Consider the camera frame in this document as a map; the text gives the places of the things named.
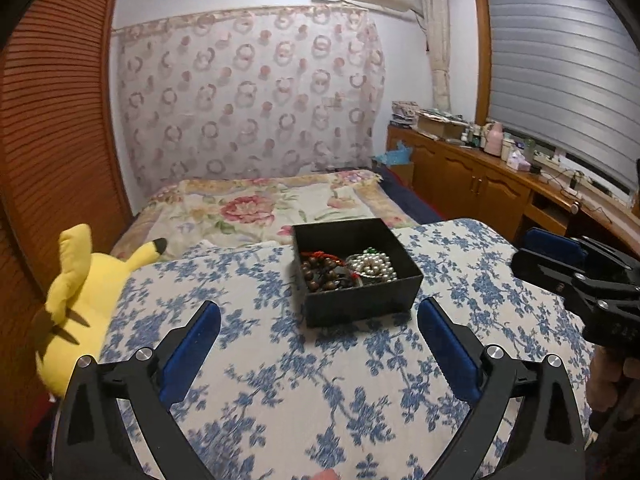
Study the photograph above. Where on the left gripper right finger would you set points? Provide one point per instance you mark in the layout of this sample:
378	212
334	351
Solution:
546	440

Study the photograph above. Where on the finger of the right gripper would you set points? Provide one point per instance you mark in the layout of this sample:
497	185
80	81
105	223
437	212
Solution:
540	270
553	245

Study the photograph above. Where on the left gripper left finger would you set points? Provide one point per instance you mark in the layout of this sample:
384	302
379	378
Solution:
92	441

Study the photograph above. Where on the black jewelry box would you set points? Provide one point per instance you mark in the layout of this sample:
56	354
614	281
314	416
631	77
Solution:
339	284

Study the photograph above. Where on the right hand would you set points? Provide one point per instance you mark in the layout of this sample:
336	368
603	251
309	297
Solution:
605	372

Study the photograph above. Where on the wooden sideboard cabinet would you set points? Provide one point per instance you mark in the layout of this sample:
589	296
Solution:
462	182

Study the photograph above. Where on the pink bottle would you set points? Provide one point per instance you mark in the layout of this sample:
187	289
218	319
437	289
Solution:
493	139

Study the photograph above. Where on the dark blue bed sheet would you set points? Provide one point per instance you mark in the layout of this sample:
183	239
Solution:
405	198

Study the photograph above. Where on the yellow Pikachu plush toy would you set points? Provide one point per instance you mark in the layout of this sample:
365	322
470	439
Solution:
80	303

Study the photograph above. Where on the cardboard box on cabinet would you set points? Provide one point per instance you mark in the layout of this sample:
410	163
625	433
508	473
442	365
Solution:
441	126

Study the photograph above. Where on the blue plastic bag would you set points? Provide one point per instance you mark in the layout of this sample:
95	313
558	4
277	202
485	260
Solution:
401	155

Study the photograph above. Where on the grey window blind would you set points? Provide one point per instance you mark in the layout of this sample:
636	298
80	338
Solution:
567	73

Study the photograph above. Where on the blue floral white cushion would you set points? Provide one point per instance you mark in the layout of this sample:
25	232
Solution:
276	399

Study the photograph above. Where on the floral beige bed blanket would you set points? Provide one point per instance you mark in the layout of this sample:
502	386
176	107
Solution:
237	213

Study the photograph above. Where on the beige tied side curtain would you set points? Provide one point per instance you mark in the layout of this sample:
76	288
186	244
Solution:
437	25

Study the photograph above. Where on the brown louvered wardrobe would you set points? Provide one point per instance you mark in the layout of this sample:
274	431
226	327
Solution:
59	168

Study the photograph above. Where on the patterned pink lace curtain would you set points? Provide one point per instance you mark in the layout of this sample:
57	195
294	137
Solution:
252	93

